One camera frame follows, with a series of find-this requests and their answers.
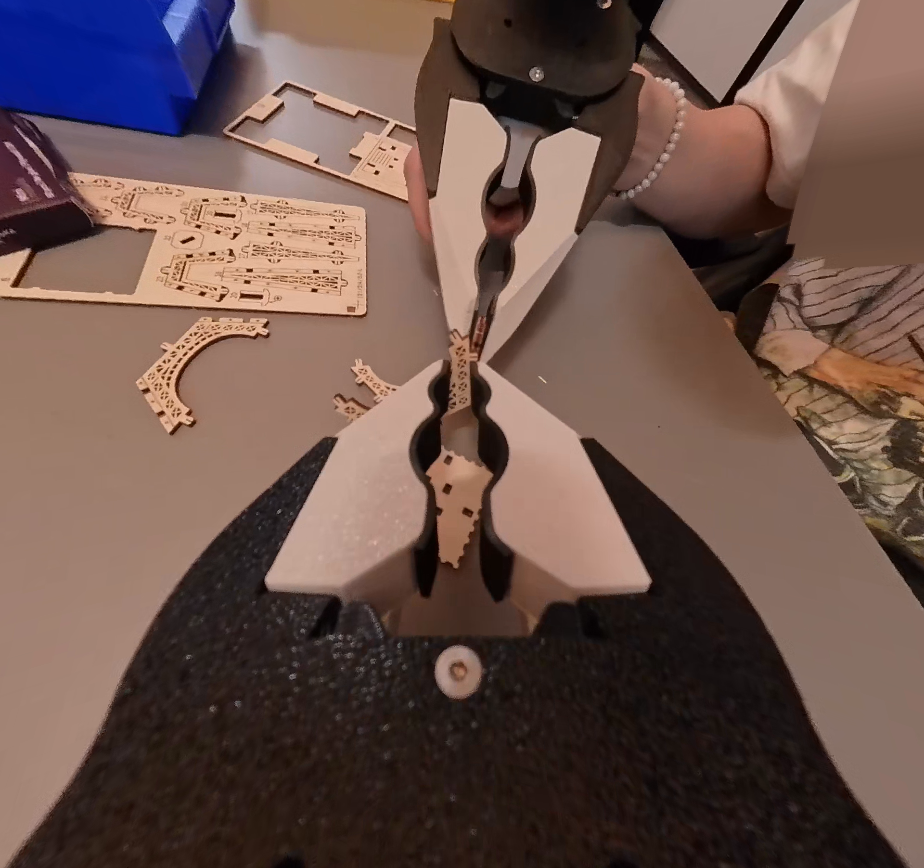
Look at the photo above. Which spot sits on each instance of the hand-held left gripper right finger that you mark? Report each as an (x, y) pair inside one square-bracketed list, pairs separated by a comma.
[(570, 521)]

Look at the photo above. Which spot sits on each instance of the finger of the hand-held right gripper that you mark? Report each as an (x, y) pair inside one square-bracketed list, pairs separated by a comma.
[(563, 189), (458, 182)]

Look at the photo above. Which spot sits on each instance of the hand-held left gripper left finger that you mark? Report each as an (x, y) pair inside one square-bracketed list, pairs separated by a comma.
[(346, 521)]

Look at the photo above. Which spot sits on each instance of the person's right forearm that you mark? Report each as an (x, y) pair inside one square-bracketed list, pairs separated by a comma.
[(722, 160)]

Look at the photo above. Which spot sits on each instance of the grey desk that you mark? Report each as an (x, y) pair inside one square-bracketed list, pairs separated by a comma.
[(650, 377)]

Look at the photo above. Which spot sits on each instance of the person's right hand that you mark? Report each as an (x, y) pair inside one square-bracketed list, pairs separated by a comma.
[(650, 131)]

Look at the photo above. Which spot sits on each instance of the wooden parts sheet with lettering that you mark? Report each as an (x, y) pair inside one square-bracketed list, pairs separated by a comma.
[(375, 160)]

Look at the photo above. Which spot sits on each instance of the square toothed wooden plate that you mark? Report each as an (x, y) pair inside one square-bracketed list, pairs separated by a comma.
[(458, 514)]

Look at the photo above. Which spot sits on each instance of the white partition panel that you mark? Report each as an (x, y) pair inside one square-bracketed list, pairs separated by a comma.
[(722, 1)]

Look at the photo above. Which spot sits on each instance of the person in printed t-shirt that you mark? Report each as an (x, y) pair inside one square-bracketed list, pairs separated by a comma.
[(852, 305)]

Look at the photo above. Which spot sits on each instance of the large wooden parts sheet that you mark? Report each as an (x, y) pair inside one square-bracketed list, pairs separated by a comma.
[(144, 283)]

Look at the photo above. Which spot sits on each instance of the blue storage bin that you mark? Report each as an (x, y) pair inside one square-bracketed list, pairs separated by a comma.
[(86, 30)]

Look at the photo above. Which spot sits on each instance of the dark purple puzzle box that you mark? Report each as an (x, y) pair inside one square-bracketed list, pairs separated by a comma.
[(29, 175)]

